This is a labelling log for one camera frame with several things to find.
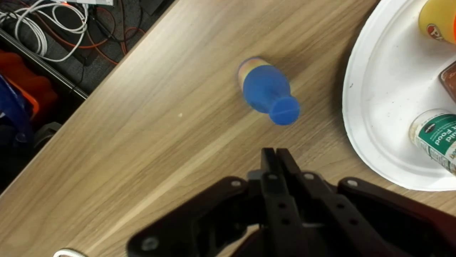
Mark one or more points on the white paper cup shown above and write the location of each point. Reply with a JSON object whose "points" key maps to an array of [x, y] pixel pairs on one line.
{"points": [[68, 253]]}

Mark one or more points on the blue plastic object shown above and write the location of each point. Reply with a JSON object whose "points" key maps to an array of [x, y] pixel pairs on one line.
{"points": [[11, 107]]}

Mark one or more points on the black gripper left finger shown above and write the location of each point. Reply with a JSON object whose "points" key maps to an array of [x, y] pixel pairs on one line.
{"points": [[218, 219]]}

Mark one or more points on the yellow dough can orange lid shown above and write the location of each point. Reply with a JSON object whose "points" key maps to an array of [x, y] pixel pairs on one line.
{"points": [[439, 19]]}

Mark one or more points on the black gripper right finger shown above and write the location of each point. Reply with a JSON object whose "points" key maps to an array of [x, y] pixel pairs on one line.
{"points": [[361, 219]]}

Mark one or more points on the blue toy bottle colourful label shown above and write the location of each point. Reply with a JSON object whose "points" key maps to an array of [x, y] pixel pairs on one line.
{"points": [[265, 87]]}

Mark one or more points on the white paper plate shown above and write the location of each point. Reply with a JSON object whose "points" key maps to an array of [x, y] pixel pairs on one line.
{"points": [[379, 94]]}

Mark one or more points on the white bottle green label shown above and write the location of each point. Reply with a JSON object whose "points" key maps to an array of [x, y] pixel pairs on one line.
{"points": [[436, 140]]}

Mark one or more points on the orange plastic object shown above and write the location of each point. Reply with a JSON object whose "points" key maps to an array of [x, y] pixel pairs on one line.
{"points": [[23, 79]]}

